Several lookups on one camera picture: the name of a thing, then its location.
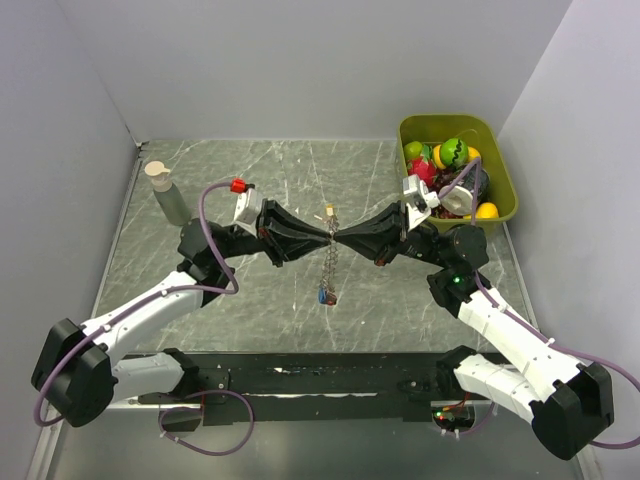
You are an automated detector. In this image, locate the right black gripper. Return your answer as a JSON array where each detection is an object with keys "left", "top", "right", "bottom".
[{"left": 333, "top": 200, "right": 451, "bottom": 269}]

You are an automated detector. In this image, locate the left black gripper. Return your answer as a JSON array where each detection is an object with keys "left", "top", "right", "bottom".
[{"left": 216, "top": 198, "right": 331, "bottom": 267}]

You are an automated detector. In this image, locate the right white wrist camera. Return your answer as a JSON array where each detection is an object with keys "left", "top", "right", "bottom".
[{"left": 402, "top": 174, "right": 440, "bottom": 231}]

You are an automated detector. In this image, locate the dark grapes toy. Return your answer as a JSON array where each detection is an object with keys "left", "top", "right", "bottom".
[{"left": 430, "top": 171, "right": 460, "bottom": 219}]

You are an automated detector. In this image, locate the green lime toy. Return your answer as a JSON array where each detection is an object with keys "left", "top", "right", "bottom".
[{"left": 403, "top": 141, "right": 423, "bottom": 161}]

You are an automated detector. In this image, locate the grey bottle with beige cap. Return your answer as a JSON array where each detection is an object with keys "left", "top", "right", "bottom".
[{"left": 144, "top": 161, "right": 192, "bottom": 227}]

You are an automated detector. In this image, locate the yellow lemon toy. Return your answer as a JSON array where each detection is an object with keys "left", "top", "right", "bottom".
[{"left": 467, "top": 146, "right": 482, "bottom": 164}]

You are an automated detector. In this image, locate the black tin can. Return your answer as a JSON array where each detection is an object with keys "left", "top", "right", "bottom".
[{"left": 441, "top": 168, "right": 490, "bottom": 216}]

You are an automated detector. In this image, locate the black mounting base plate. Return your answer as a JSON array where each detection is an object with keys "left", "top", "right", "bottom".
[{"left": 137, "top": 347, "right": 481, "bottom": 426}]

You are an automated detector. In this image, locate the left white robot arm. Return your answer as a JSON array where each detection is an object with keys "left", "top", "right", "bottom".
[{"left": 31, "top": 200, "right": 331, "bottom": 427}]

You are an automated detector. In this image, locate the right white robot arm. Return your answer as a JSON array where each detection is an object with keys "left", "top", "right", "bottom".
[{"left": 333, "top": 202, "right": 614, "bottom": 460}]

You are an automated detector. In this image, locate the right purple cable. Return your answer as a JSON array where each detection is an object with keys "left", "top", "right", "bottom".
[{"left": 437, "top": 157, "right": 640, "bottom": 449}]

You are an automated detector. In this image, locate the yellow banana toy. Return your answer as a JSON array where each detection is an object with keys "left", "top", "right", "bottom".
[{"left": 475, "top": 202, "right": 500, "bottom": 220}]

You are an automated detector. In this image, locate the green watermelon toy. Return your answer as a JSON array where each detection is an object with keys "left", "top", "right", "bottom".
[{"left": 439, "top": 137, "right": 469, "bottom": 168}]

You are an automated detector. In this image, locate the olive green plastic bin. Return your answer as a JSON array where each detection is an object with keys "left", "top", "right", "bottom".
[{"left": 396, "top": 113, "right": 519, "bottom": 236}]

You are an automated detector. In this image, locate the red dragon fruit toy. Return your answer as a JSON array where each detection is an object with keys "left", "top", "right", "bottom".
[{"left": 408, "top": 156, "right": 439, "bottom": 188}]

